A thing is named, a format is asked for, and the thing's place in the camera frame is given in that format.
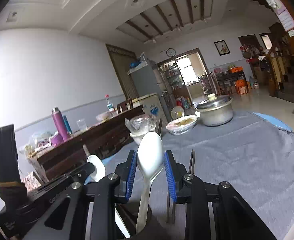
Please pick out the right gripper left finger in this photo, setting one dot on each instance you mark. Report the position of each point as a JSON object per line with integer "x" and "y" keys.
{"x": 106, "y": 194}

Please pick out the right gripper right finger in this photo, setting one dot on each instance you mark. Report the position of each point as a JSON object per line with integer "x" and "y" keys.
{"x": 186, "y": 188}

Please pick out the dark chopstick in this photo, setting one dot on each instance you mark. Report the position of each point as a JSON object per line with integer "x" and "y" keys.
{"x": 173, "y": 213}
{"x": 192, "y": 162}

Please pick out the white ceramic spoon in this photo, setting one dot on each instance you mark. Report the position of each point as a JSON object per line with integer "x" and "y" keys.
{"x": 150, "y": 163}

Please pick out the black utensil holder cup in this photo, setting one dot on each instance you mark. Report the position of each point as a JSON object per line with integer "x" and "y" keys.
{"x": 129, "y": 214}

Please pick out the dark carved wooden table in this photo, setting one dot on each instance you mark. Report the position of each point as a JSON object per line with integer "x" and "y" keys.
{"x": 104, "y": 140}

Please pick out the patterned bowl with food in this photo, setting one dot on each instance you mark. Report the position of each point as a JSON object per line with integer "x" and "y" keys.
{"x": 181, "y": 125}

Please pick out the white bowl with plastic bag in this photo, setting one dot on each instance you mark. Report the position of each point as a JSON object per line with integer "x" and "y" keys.
{"x": 140, "y": 125}

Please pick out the clear plastic cup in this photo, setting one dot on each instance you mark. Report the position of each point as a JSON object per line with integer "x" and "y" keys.
{"x": 81, "y": 124}

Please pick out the blue thermos bottle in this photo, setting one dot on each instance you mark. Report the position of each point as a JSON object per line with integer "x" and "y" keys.
{"x": 67, "y": 125}

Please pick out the purple thermos bottle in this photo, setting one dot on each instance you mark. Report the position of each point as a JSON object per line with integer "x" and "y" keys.
{"x": 59, "y": 123}

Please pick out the grey table cloth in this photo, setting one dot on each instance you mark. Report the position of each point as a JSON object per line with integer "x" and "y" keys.
{"x": 253, "y": 155}

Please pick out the clear plastic water bottle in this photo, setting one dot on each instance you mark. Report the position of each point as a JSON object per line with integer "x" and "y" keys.
{"x": 110, "y": 106}

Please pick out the steel pot with lid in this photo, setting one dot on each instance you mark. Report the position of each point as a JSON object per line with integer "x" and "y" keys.
{"x": 216, "y": 110}

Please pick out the white chest freezer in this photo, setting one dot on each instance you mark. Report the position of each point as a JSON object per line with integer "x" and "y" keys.
{"x": 151, "y": 105}

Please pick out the grey refrigerator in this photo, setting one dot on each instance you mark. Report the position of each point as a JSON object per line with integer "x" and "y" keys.
{"x": 147, "y": 80}

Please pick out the dark dining table far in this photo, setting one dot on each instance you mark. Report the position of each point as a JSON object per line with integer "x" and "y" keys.
{"x": 233, "y": 82}

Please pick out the round wall clock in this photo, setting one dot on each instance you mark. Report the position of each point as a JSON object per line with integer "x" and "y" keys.
{"x": 170, "y": 52}

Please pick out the framed wall picture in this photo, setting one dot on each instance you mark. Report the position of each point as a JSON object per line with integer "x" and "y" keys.
{"x": 222, "y": 47}

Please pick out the wall calendar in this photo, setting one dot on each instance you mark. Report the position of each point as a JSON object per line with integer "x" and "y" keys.
{"x": 282, "y": 13}

